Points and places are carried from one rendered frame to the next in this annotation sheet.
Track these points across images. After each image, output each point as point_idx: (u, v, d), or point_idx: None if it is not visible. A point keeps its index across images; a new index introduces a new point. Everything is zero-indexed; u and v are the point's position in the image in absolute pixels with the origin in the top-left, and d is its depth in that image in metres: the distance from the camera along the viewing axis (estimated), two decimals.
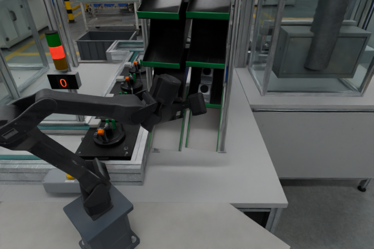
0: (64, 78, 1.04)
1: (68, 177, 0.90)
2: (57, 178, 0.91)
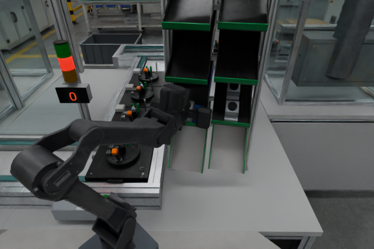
0: (73, 90, 0.94)
1: None
2: (68, 205, 0.82)
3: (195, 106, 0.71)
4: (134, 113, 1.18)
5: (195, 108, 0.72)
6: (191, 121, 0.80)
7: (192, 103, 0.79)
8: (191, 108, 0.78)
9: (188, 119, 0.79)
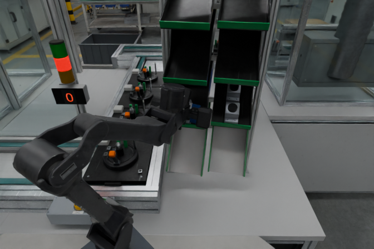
0: (70, 91, 0.92)
1: (77, 207, 0.79)
2: (64, 209, 0.80)
3: (192, 105, 0.72)
4: (132, 114, 1.16)
5: (191, 106, 0.72)
6: (190, 123, 0.78)
7: (190, 105, 0.76)
8: (189, 111, 0.75)
9: (187, 121, 0.77)
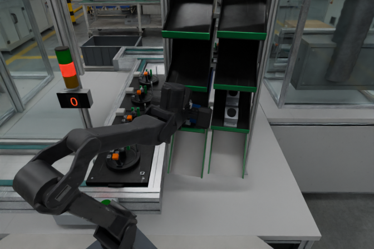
0: (74, 96, 0.95)
1: None
2: None
3: (192, 105, 0.72)
4: (134, 117, 1.19)
5: (191, 106, 0.72)
6: (190, 123, 0.78)
7: (190, 105, 0.76)
8: (189, 111, 0.75)
9: (187, 121, 0.77)
